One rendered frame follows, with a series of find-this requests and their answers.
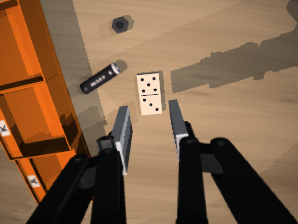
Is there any white domino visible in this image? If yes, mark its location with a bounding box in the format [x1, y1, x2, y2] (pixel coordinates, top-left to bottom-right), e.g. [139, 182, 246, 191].
[137, 72, 162, 115]

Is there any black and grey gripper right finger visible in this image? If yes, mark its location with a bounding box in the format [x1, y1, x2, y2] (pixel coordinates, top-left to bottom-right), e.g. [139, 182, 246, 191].
[168, 99, 298, 224]

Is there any orange three-compartment bin rack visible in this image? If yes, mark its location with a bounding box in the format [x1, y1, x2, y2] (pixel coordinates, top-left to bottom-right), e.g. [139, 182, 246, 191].
[0, 0, 91, 204]

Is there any dark grey hex nut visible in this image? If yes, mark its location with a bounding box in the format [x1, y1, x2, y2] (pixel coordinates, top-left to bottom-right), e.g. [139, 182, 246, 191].
[111, 17, 128, 34]

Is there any black aa battery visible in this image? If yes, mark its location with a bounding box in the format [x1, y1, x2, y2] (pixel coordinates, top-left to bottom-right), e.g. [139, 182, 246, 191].
[80, 63, 120, 94]

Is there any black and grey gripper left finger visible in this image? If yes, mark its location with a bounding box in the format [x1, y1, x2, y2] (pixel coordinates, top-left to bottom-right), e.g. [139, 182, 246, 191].
[26, 105, 133, 224]

